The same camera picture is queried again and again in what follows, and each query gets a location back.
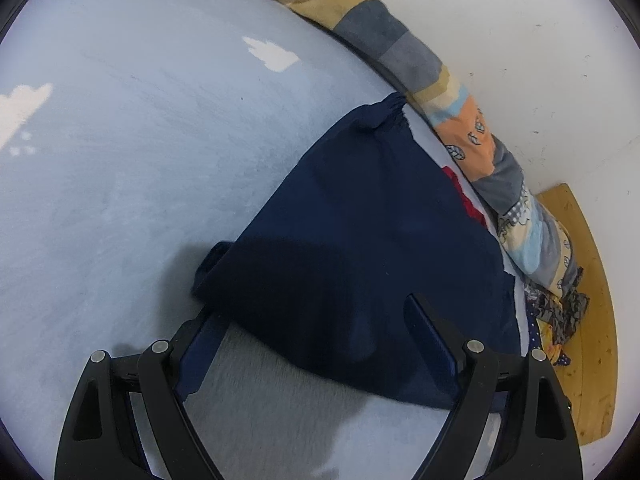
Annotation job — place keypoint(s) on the grey patterned cloth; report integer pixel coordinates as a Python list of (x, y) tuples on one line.
[(562, 305)]

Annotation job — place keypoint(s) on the wooden headboard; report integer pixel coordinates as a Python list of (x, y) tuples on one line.
[(591, 385)]

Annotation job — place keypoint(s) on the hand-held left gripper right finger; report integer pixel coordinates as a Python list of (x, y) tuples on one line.
[(431, 346)]

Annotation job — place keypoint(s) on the navy star-printed cloth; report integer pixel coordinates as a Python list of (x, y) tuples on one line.
[(550, 350)]

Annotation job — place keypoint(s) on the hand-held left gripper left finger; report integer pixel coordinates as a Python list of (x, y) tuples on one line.
[(200, 351)]

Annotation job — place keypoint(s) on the navy blue jacket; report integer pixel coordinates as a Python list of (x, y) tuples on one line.
[(360, 240)]

